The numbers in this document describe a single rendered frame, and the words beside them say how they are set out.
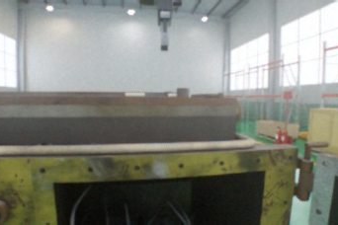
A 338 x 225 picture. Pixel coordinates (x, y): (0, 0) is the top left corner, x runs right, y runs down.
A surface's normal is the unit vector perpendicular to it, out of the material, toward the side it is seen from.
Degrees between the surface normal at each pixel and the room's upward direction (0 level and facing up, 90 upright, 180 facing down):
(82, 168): 90
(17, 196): 90
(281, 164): 90
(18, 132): 90
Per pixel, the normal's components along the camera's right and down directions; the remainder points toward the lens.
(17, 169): 0.16, 0.08
